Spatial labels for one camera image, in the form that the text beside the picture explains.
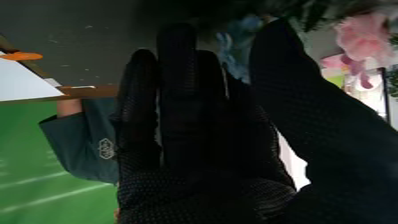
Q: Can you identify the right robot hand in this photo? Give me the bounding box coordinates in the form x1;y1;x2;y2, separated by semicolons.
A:
114;18;398;224

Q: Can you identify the person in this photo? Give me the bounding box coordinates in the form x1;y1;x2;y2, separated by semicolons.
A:
38;97;121;185

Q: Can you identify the dark mat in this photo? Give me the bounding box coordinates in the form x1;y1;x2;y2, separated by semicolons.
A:
0;0;358;89

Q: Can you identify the blue flower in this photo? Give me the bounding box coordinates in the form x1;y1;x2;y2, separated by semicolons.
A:
214;15;264;83

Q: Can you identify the white sheet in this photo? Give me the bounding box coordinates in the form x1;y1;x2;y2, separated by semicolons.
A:
0;49;66;103

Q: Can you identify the large pink flower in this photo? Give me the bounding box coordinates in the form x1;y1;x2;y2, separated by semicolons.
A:
320;12;398;90

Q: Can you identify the dark green sprig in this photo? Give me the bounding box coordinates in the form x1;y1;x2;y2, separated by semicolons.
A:
278;0;363;33

